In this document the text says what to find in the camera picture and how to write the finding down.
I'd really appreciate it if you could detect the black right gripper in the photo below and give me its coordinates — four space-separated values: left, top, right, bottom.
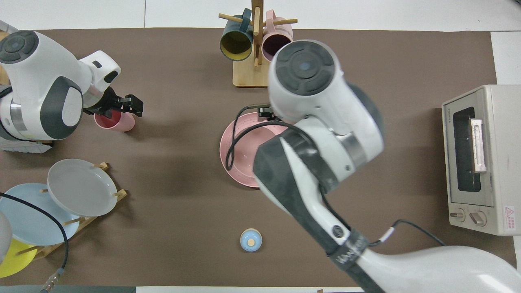
257 105 283 122

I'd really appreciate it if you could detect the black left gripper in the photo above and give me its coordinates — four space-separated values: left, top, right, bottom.
83 87 144 118

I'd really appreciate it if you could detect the pink cup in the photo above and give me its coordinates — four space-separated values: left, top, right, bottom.
94 111 135 132

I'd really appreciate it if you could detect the brown table mat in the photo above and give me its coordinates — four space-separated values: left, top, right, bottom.
0 28 517 287

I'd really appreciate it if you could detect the wooden mug tree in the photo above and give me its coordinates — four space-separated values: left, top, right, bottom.
219 0 298 88

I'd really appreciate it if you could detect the pink plate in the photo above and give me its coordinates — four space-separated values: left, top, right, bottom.
220 113 293 188

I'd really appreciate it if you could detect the pale pink mug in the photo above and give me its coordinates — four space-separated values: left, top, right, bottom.
262 10 294 62

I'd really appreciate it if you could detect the dark teal mug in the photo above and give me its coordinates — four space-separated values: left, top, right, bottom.
220 8 254 61

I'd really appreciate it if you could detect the wooden plate rack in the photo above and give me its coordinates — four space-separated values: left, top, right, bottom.
16 162 128 261

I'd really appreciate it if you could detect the grey plate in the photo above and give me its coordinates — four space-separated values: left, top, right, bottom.
47 159 118 217

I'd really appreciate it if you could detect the white patterned cloth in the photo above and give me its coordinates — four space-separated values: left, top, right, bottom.
0 136 53 153

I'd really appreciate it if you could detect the light blue plate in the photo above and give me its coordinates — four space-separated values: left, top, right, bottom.
0 183 80 246

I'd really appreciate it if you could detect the yellow plate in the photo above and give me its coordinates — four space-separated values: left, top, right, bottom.
0 238 38 278

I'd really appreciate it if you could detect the cream toaster oven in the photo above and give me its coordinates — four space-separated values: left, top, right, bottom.
442 85 521 236

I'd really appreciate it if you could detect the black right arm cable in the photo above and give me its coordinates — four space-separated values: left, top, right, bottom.
226 105 446 247

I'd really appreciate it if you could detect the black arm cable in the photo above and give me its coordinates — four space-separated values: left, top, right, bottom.
0 192 69 293
226 105 446 247

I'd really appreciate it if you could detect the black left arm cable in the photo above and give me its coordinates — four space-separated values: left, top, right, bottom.
0 192 69 293

